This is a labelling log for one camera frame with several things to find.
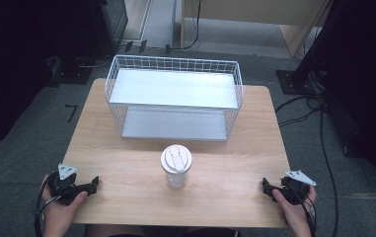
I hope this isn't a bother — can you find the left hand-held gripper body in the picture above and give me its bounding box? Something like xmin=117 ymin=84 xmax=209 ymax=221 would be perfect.
xmin=46 ymin=163 xmax=92 ymax=206

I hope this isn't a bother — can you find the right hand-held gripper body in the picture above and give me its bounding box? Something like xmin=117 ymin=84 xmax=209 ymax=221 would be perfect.
xmin=273 ymin=169 xmax=318 ymax=206

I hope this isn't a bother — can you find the person's left hand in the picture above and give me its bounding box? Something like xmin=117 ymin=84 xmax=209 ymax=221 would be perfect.
xmin=40 ymin=173 xmax=89 ymax=237

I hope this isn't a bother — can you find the person's right hand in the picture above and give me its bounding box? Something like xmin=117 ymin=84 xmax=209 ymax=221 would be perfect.
xmin=271 ymin=185 xmax=318 ymax=237

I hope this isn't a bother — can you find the clear cup with white lid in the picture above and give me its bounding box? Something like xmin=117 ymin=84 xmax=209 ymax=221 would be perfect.
xmin=160 ymin=143 xmax=193 ymax=190

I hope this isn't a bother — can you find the black metal stand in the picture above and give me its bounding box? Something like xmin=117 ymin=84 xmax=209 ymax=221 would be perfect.
xmin=275 ymin=0 xmax=344 ymax=97

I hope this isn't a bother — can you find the dark equipment cabinet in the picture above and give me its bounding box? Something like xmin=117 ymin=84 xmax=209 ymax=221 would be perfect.
xmin=88 ymin=0 xmax=129 ymax=58

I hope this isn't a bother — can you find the wooden cabinet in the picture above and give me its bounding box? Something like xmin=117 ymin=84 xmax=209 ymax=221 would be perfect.
xmin=179 ymin=0 xmax=336 ymax=59

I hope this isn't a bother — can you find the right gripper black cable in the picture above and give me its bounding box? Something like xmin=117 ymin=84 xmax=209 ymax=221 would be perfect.
xmin=286 ymin=187 xmax=318 ymax=237

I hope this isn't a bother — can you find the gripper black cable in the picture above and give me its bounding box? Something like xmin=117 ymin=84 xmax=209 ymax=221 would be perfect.
xmin=286 ymin=187 xmax=318 ymax=237
xmin=33 ymin=180 xmax=62 ymax=237

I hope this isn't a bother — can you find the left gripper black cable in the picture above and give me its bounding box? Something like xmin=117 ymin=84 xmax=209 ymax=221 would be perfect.
xmin=33 ymin=180 xmax=62 ymax=237

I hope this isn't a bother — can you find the long black floor cable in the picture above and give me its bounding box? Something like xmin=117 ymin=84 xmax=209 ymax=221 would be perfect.
xmin=273 ymin=94 xmax=340 ymax=237

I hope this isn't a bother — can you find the white wire shelf rack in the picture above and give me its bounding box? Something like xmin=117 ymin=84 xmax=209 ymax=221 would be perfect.
xmin=104 ymin=53 xmax=245 ymax=143

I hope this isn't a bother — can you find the thin black hanging cable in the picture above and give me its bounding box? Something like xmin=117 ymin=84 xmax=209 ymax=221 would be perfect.
xmin=165 ymin=0 xmax=202 ymax=55

